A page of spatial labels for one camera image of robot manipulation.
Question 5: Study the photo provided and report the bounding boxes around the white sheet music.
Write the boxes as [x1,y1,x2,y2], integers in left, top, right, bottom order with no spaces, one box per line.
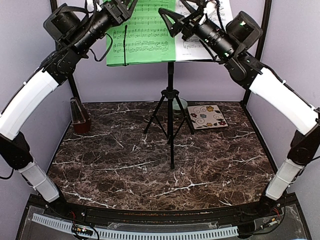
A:
[174,0,233,62]

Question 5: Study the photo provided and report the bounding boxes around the green sheet music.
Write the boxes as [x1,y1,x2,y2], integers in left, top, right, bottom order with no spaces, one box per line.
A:
[106,0,176,67]

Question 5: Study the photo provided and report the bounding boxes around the black music stand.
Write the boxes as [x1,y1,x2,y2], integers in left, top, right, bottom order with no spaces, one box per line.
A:
[123,23,216,170]

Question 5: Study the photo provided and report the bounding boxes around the brown wooden metronome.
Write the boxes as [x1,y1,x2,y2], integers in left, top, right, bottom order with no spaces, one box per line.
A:
[70,97,91,134]

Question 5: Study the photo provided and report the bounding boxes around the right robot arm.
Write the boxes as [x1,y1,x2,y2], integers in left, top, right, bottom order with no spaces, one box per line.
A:
[158,2,320,217]

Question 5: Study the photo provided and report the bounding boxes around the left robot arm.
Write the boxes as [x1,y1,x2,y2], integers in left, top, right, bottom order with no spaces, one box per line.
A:
[0,0,137,218]

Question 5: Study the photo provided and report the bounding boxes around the green ceramic bowl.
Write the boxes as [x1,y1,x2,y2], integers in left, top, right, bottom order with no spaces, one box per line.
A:
[172,97,189,115]

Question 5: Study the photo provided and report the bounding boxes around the floral square plate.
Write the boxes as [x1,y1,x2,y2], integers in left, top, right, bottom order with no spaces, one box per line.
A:
[187,104,228,130]

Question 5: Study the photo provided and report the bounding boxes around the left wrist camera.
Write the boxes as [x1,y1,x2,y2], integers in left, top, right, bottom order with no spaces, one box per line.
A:
[84,0,102,13]

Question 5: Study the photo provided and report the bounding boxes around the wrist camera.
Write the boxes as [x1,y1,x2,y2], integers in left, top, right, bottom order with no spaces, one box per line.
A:
[179,0,225,20]
[84,0,102,13]

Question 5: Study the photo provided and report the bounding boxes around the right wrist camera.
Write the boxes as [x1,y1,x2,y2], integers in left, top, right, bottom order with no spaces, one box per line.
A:
[179,0,225,20]

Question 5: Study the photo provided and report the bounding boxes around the black front rail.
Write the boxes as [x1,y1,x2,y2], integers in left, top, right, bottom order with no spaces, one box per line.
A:
[68,202,260,225]

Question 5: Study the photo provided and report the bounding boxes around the white slotted cable duct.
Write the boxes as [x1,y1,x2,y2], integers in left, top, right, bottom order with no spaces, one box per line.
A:
[31,213,239,240]

